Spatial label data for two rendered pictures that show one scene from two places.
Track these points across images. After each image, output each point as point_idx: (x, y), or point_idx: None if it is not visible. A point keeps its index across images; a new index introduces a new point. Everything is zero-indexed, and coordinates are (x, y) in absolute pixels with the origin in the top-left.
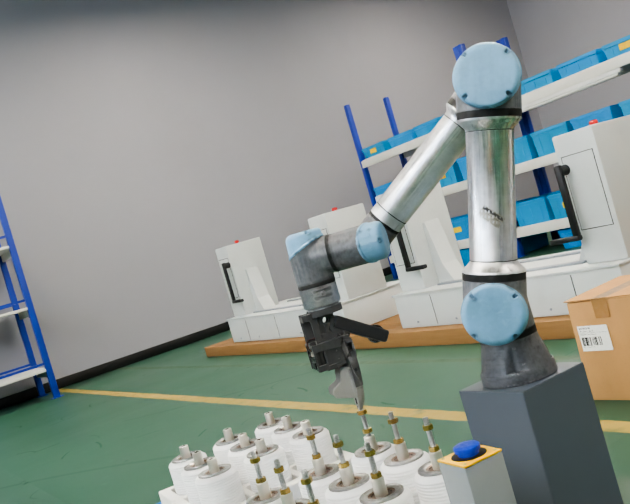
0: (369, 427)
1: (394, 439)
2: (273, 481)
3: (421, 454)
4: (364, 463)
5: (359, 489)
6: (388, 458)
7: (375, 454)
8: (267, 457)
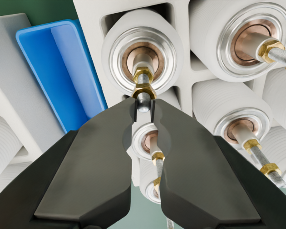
0: (143, 72)
1: (270, 60)
2: (13, 145)
3: None
4: (170, 87)
5: (270, 126)
6: (226, 64)
7: (175, 70)
8: None
